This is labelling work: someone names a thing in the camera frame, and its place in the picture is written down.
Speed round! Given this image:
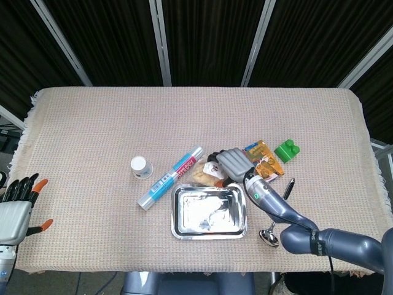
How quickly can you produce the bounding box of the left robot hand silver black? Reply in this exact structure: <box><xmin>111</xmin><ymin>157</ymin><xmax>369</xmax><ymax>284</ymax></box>
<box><xmin>0</xmin><ymin>173</ymin><xmax>54</xmax><ymax>246</ymax></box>

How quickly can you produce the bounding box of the steel ladle with black handle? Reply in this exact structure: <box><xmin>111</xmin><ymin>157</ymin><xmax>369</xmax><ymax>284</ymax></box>
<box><xmin>259</xmin><ymin>178</ymin><xmax>295</xmax><ymax>248</ymax></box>

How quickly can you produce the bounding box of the beige woven tablecloth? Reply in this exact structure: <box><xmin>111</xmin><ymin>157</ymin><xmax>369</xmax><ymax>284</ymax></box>
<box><xmin>7</xmin><ymin>87</ymin><xmax>393</xmax><ymax>276</ymax></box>

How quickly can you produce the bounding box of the grey metal frame post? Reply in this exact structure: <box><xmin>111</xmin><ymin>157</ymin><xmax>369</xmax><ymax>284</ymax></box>
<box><xmin>241</xmin><ymin>0</ymin><xmax>276</xmax><ymax>87</ymax></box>
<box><xmin>337</xmin><ymin>26</ymin><xmax>393</xmax><ymax>90</ymax></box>
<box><xmin>149</xmin><ymin>0</ymin><xmax>173</xmax><ymax>87</ymax></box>
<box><xmin>29</xmin><ymin>0</ymin><xmax>93</xmax><ymax>87</ymax></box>
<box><xmin>0</xmin><ymin>104</ymin><xmax>25</xmax><ymax>132</ymax></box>

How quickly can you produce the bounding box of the orange snack packet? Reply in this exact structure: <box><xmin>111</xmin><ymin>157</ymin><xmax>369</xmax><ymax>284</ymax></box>
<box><xmin>243</xmin><ymin>140</ymin><xmax>286</xmax><ymax>184</ymax></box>

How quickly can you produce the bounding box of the white floral paper cup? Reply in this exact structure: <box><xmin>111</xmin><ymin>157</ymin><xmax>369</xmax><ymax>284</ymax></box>
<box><xmin>130</xmin><ymin>155</ymin><xmax>154</xmax><ymax>179</ymax></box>

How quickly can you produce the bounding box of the grey blue robot torso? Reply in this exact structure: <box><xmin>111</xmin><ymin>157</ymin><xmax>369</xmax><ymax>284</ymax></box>
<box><xmin>122</xmin><ymin>272</ymin><xmax>255</xmax><ymax>295</ymax></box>

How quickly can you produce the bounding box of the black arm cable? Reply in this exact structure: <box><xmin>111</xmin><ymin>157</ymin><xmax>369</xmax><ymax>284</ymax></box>
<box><xmin>327</xmin><ymin>254</ymin><xmax>337</xmax><ymax>295</ymax></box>

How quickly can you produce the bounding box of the green toy building block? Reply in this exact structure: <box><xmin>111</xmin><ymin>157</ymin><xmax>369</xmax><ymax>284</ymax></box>
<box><xmin>274</xmin><ymin>139</ymin><xmax>301</xmax><ymax>163</ymax></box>

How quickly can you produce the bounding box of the dark curtain panel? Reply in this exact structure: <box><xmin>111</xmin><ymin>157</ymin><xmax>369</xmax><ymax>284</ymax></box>
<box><xmin>161</xmin><ymin>0</ymin><xmax>263</xmax><ymax>87</ymax></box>
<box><xmin>0</xmin><ymin>0</ymin><xmax>85</xmax><ymax>124</ymax></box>
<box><xmin>352</xmin><ymin>45</ymin><xmax>393</xmax><ymax>145</ymax></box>
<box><xmin>42</xmin><ymin>0</ymin><xmax>163</xmax><ymax>87</ymax></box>
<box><xmin>248</xmin><ymin>0</ymin><xmax>393</xmax><ymax>89</ymax></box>

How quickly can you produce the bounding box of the silver metal tray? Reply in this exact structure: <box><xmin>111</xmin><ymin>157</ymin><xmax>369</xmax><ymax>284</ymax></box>
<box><xmin>170</xmin><ymin>183</ymin><xmax>248</xmax><ymax>240</ymax></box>

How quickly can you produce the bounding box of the brown white snack bag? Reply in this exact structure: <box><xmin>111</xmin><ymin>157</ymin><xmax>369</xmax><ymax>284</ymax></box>
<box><xmin>192</xmin><ymin>161</ymin><xmax>230</xmax><ymax>187</ymax></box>

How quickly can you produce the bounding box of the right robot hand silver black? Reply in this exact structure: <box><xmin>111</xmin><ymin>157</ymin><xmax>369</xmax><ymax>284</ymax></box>
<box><xmin>207</xmin><ymin>147</ymin><xmax>257</xmax><ymax>187</ymax></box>

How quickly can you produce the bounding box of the plastic food wrap roll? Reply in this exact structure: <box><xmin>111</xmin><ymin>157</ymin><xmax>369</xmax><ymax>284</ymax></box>
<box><xmin>137</xmin><ymin>146</ymin><xmax>205</xmax><ymax>211</ymax></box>

